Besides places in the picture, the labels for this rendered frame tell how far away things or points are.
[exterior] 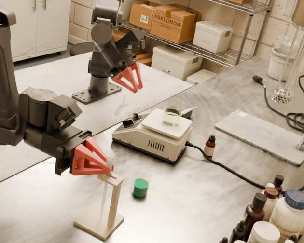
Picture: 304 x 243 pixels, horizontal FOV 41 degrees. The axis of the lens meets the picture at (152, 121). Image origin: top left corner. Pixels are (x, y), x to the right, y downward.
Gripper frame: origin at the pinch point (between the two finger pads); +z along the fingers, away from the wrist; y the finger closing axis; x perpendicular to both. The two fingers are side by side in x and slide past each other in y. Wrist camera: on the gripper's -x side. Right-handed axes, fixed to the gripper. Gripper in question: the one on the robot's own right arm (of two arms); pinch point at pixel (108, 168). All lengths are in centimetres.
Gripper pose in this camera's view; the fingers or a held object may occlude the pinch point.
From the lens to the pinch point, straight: 81.6
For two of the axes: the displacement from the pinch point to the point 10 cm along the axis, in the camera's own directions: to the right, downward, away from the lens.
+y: 4.5, -3.5, 8.2
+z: 8.7, 3.6, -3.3
